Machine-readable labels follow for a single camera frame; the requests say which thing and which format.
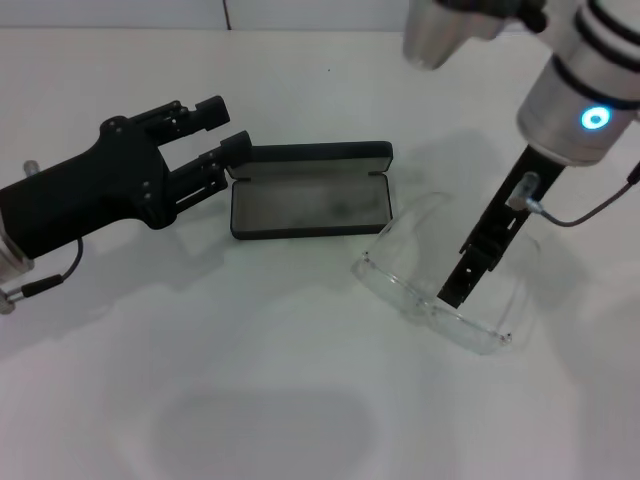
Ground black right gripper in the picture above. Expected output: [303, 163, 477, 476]
[438, 143, 570, 309]

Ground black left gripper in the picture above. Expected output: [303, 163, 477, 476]
[0, 94, 254, 231]

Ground clear plastic glasses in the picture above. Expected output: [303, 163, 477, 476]
[349, 192, 544, 357]

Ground black glasses case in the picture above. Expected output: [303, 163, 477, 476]
[224, 140, 395, 241]

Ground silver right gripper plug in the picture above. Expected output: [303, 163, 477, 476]
[508, 172, 544, 211]

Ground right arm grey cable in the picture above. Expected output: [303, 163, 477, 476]
[534, 162, 640, 229]

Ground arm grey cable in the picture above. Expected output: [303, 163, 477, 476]
[534, 162, 640, 229]
[0, 238, 85, 317]

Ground left arm grey cable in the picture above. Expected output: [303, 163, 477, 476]
[0, 238, 85, 317]

